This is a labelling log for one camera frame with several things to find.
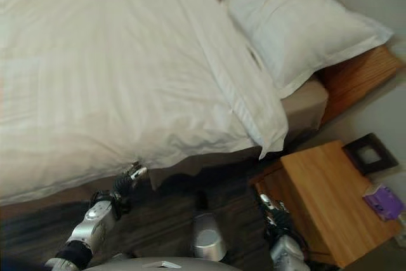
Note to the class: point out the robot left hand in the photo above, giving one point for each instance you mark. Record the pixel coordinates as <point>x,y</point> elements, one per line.
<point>125,185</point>

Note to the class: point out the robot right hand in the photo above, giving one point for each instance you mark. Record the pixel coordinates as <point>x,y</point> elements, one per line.
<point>279,217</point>

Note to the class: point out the white striped duvet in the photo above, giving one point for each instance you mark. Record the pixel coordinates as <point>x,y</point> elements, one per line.
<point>104,71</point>

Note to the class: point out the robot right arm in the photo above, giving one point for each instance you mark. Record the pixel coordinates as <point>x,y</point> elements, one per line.
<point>287,252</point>

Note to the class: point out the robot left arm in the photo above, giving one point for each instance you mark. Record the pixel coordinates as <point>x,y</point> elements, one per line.
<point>90,223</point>

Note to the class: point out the wooden nightstand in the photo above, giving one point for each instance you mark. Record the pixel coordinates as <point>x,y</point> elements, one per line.
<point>326,198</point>

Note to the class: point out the grey robot torso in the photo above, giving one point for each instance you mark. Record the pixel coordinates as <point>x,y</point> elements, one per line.
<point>165,264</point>

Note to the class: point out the purple tissue pack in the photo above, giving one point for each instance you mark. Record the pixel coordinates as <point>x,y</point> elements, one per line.
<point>382,202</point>

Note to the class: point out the beige sheeted mattress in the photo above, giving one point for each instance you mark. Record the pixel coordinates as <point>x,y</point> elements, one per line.
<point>304,104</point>

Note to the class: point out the wooden headboard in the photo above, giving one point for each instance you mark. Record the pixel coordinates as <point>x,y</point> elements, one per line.
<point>355,83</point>

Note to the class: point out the large white pillow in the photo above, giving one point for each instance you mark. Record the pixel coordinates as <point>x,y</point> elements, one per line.
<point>304,36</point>

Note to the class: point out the black square frame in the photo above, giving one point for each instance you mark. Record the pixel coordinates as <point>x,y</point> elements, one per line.
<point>380,153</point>

